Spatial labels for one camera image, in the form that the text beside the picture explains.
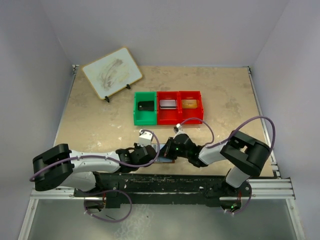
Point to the white magnetic stripe cards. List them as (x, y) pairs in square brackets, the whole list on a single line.
[(169, 104)]

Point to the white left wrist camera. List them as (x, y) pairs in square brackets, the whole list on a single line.
[(145, 137)]

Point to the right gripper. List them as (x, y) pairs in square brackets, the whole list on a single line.
[(166, 150)]

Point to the red plastic bin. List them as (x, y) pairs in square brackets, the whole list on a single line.
[(167, 116), (184, 114)]

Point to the brown leather card holder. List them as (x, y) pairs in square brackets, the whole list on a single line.
[(161, 159)]

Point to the green plastic bin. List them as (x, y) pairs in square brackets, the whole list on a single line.
[(144, 118)]

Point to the gold VIP card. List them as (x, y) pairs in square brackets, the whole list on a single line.
[(189, 103)]

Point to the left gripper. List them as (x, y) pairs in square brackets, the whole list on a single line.
[(137, 147)]

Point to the small whiteboard on stand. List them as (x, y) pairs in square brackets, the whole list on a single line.
[(112, 73)]

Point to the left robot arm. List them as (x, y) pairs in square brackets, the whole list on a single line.
[(61, 166)]

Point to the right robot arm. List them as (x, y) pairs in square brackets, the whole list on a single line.
[(246, 153)]

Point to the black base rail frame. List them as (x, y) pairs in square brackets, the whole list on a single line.
[(161, 189)]

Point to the black VIP card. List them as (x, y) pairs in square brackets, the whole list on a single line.
[(146, 105)]

